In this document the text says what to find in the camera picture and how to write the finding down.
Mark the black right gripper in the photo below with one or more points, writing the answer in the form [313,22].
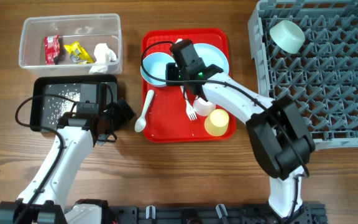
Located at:
[171,80]

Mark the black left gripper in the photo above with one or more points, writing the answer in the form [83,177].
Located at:
[122,117]

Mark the white tissue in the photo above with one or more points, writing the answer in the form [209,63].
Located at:
[103,54]

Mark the yellow snack wrapper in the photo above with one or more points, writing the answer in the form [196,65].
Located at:
[78,54]

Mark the green bowl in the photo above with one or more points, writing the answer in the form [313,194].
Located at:
[288,36]

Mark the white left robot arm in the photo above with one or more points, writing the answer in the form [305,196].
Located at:
[44,199]

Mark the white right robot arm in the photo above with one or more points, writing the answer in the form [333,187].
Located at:
[280,140]

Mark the clear plastic waste bin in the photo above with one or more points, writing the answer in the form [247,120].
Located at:
[87,29]

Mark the grey dishwasher rack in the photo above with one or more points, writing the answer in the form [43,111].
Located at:
[322,78]

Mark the light blue bowl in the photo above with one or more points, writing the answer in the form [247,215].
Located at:
[155,64]

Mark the red serving tray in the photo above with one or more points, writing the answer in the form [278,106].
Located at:
[166,118]

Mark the white plastic spoon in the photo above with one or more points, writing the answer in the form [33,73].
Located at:
[140,124]

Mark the white plastic fork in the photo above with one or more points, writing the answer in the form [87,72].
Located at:
[189,109]

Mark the white plastic cup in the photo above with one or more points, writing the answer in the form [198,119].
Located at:
[203,107]

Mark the light blue plate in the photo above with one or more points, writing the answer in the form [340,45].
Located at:
[212,55]

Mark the black rectangular tray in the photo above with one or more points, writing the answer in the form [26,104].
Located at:
[59,95]

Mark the yellow plastic cup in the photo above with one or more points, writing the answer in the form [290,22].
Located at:
[216,124]

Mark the red snack wrapper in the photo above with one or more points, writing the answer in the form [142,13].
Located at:
[52,49]

